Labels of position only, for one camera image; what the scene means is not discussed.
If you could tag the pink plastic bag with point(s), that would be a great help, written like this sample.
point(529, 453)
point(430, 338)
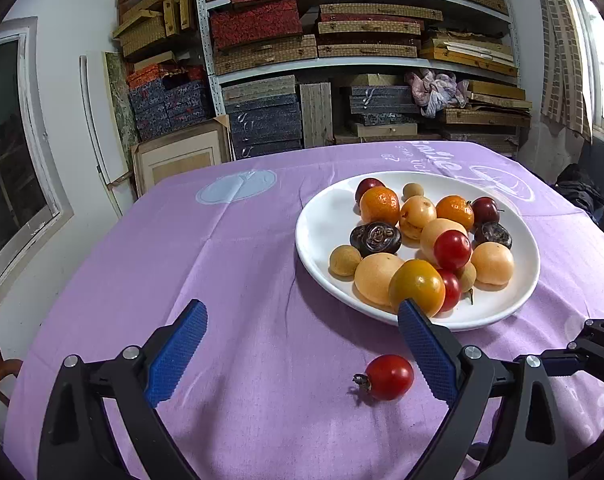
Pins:
point(433, 91)

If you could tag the smooth beige round fruit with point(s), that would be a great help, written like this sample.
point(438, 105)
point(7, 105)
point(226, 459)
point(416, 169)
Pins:
point(372, 278)

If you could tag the white oval plate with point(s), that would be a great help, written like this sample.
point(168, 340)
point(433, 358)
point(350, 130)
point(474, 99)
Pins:
point(330, 216)

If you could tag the cardboard box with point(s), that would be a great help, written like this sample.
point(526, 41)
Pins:
point(199, 146)

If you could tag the stack of dark blue boxes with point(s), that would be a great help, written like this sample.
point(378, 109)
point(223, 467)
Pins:
point(166, 98)

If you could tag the dark bag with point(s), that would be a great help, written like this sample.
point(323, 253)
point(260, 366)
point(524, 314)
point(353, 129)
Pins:
point(578, 188)

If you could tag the dark purple passion fruit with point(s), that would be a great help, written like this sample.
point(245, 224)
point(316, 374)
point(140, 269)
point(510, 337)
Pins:
point(492, 232)

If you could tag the pale yellow loquat fruit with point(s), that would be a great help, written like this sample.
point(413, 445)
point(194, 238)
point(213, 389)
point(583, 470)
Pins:
point(494, 263)

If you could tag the beige checked curtain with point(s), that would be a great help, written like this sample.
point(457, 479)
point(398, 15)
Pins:
point(563, 98)

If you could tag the yellow orange tomato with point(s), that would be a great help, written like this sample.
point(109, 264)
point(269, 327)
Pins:
point(419, 281)

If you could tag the large dark red plum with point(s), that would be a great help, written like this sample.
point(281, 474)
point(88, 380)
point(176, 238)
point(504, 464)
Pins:
point(485, 210)

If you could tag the red cherry tomato with stem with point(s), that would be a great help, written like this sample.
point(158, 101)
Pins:
point(386, 378)

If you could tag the small brown longan fruit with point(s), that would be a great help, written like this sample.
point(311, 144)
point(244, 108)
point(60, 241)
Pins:
point(344, 260)

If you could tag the white metal shelf unit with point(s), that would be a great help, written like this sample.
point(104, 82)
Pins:
point(293, 73)

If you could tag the window with white frame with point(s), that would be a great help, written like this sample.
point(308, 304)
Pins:
point(33, 202)

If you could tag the small tan longan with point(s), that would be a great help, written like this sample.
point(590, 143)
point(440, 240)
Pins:
point(412, 189)

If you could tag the large orange mandarin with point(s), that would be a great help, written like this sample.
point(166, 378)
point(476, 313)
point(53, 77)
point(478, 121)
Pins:
point(380, 204)

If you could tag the purple printed tablecloth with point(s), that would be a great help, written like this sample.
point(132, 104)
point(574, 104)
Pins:
point(269, 392)

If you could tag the small red tomato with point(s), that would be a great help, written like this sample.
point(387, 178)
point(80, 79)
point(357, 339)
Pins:
point(453, 292)

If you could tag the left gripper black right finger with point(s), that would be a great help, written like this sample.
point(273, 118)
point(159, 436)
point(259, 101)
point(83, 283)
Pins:
point(434, 350)

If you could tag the small tan fruit with stem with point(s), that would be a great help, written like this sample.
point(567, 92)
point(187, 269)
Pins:
point(466, 278)

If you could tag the pale loquat with stem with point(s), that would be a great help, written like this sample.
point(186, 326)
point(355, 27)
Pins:
point(415, 214)

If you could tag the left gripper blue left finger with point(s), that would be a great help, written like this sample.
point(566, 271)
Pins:
point(170, 349)

